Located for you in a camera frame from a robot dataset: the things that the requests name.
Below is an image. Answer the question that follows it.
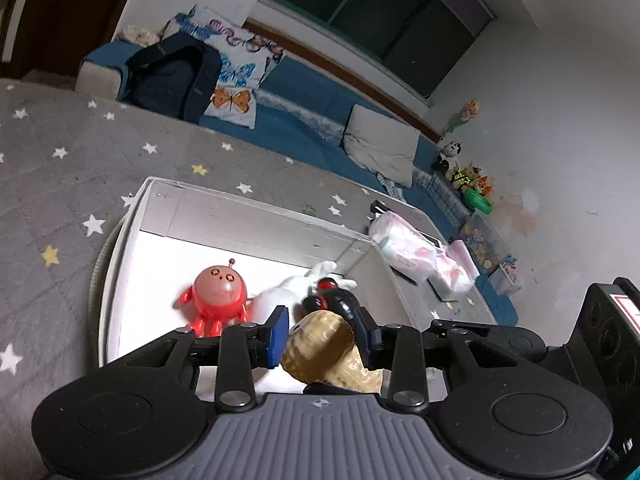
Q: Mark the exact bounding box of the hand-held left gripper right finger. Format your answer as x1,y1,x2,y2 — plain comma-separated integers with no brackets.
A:
354,312,531,413

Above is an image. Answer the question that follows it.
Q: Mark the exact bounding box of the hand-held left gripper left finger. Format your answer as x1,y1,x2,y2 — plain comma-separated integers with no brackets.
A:
107,306,290,413

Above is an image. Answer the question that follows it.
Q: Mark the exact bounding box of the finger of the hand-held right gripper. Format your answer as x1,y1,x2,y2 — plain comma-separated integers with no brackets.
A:
426,319,547,364

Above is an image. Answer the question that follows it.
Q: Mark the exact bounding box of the white plush toy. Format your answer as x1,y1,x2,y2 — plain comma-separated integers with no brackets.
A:
247,261,358,328

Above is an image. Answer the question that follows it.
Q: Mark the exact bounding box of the tan peanut-shaped toy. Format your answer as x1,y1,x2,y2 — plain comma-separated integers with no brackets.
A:
280,310,386,395

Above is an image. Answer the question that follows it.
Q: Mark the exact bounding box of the black and red toy figure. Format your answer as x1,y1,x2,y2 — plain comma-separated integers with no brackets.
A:
300,277,373,333

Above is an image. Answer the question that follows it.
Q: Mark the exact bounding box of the red round toy figure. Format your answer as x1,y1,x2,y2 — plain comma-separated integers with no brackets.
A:
175,258,252,339

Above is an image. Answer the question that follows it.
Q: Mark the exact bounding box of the grey cardboard box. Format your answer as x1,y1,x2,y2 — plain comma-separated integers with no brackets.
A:
98,176,441,401

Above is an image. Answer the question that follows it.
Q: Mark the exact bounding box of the small clear plastic box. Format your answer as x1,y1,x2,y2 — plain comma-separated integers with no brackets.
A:
487,255,523,297

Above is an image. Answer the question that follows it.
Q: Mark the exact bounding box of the pink white tissue pack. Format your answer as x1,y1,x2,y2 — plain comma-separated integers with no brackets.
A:
430,240,481,301
369,211,438,283

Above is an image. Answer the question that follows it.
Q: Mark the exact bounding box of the clear storage box with toys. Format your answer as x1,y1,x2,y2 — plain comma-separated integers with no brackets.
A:
457,210,511,273

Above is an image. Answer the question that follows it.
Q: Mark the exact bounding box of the yellow green plush toy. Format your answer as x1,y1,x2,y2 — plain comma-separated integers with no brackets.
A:
450,164,483,191

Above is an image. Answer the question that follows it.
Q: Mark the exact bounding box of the grey pillow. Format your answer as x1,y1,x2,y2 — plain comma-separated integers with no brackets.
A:
342,105,422,188

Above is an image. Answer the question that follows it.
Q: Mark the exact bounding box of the panda plush toy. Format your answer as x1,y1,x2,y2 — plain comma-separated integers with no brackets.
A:
431,139,463,173

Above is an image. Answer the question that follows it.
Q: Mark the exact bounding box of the blue sofa bench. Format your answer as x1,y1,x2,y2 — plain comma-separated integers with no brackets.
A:
76,40,518,326

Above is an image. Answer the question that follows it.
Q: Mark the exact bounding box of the butterfly print pillow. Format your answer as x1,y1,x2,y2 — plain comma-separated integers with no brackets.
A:
162,4,286,131

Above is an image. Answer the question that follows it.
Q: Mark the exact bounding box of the grey star-patterned blanket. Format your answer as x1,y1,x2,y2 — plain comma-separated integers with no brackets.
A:
0,77,501,480

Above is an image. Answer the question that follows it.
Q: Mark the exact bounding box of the dark blue backpack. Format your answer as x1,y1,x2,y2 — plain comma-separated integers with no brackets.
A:
120,31,222,122

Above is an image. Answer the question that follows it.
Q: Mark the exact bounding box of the dark window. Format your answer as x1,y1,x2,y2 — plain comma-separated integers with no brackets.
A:
262,0,493,101

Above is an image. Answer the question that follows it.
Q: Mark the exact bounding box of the cream fluffy cloth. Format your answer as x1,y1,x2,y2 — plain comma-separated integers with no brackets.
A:
122,25,162,45

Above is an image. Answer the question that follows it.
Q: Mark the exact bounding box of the brown wooden door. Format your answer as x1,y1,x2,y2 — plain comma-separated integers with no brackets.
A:
0,0,146,81

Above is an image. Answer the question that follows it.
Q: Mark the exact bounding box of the green ring toy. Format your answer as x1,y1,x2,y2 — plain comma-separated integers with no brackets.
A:
462,187,495,213

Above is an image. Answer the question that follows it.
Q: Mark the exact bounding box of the orange flower wall decoration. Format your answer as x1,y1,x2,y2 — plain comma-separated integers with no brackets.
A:
452,99,481,133

